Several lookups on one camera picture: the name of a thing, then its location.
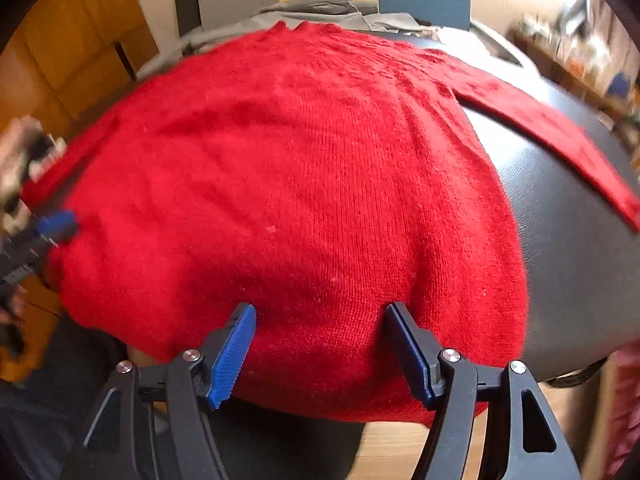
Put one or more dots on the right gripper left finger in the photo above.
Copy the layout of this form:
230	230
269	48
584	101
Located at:
150	423

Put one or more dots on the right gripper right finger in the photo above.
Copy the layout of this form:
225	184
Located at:
523	439

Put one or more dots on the red knit sweater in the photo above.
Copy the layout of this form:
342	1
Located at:
318	174

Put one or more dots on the left hand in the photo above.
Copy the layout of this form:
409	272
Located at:
18	137

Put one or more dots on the pink ruffled bedding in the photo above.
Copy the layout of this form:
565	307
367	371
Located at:
624	420

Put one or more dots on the grey garment on chair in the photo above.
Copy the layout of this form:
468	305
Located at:
362	15

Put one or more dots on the cluttered wooden desk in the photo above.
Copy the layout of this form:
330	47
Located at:
606	81

